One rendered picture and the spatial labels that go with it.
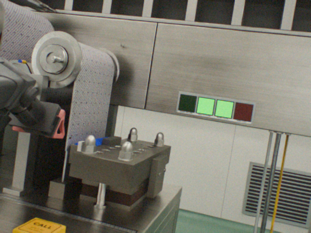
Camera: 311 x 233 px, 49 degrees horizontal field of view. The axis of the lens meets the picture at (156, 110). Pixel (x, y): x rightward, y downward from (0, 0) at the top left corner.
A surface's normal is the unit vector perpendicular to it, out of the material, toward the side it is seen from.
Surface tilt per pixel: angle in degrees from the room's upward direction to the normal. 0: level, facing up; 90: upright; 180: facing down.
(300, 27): 90
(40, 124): 60
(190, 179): 90
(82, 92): 90
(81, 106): 90
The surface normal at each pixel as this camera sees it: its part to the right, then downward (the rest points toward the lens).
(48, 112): -0.15, -0.49
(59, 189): -0.26, 0.01
